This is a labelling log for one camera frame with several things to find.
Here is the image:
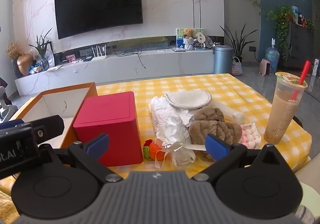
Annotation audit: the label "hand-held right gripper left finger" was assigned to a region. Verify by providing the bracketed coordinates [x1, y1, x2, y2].
[37, 133, 123, 183]

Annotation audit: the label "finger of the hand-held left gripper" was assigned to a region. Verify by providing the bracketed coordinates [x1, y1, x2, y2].
[0, 119, 25, 130]
[24, 115, 65, 144]

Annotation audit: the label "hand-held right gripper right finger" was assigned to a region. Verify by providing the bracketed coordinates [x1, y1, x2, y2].
[191, 133, 288, 182]

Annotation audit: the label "orange cardboard box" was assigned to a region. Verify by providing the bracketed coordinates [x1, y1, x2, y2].
[11, 82, 98, 150]

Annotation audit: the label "clear organza pouch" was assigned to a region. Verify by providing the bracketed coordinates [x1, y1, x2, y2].
[154, 139, 197, 168]

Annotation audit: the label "pink white fluffy scrunchie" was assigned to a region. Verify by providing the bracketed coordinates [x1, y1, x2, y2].
[240, 122, 262, 150]

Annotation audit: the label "white tube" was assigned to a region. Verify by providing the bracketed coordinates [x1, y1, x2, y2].
[212, 103, 246, 125]

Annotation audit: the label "white round cloth pad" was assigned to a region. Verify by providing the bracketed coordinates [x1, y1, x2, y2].
[165, 90, 212, 110]

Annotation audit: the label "silver foil sheet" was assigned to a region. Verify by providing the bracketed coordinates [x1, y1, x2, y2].
[149, 95, 200, 148]

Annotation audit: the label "orange crochet fruit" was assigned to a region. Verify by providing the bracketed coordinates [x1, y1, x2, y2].
[142, 139, 167, 162]

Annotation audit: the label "red box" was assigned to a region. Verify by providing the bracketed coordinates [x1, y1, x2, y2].
[73, 91, 144, 167]

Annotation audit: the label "blue orange snack packet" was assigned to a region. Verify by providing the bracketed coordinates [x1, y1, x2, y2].
[28, 62, 43, 75]

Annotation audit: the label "yellow checked tablecloth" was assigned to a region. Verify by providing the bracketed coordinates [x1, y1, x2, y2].
[0, 73, 313, 194]

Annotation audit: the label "gold vase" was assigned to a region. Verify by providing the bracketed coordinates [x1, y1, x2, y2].
[17, 54, 34, 76]

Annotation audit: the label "clear plastic jug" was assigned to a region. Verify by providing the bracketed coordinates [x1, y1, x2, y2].
[47, 49, 55, 67]

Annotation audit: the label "dried flower bunch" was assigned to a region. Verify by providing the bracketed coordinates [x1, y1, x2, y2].
[6, 42, 24, 60]

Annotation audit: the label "milk tea plastic cup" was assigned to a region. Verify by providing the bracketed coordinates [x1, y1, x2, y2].
[264, 71, 308, 145]

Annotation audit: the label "white marble television cabinet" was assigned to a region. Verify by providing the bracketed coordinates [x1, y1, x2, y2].
[14, 48, 218, 96]

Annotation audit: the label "green plant in glass vase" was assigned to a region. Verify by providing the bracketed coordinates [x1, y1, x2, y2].
[29, 28, 53, 71]

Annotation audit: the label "woven basket bag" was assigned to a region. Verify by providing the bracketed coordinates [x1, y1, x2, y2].
[232, 56, 243, 76]

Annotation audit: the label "white router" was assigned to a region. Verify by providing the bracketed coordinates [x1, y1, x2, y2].
[84, 44, 107, 62]

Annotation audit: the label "grey blue trash can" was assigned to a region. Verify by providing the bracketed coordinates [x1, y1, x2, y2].
[213, 45, 234, 74]

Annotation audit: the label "pink space heater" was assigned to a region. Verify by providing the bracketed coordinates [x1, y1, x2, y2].
[259, 58, 273, 76]

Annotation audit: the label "potted snake plant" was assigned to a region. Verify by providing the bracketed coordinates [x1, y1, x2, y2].
[220, 23, 258, 63]

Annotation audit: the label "blue water dispenser bottle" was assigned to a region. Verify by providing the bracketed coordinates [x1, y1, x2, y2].
[265, 38, 280, 72]

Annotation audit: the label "round paper fan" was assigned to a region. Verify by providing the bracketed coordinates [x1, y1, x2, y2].
[194, 32, 208, 47]

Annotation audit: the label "green blue painting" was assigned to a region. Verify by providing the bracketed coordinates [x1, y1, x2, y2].
[176, 28, 205, 50]

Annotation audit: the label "teddy bear bouquet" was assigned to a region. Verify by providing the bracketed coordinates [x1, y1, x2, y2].
[182, 28, 195, 51]

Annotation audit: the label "red drinking straw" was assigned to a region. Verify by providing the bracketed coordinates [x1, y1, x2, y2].
[290, 60, 311, 105]

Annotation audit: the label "black flat screen television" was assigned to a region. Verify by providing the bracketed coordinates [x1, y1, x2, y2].
[54, 0, 144, 40]

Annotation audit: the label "dark grey cabinet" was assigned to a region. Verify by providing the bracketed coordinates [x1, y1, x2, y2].
[284, 22, 315, 70]

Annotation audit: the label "leafy pothos plant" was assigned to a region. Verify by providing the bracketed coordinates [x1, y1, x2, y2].
[266, 6, 295, 60]

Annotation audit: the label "black cables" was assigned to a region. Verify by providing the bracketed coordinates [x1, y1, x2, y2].
[112, 44, 147, 68]

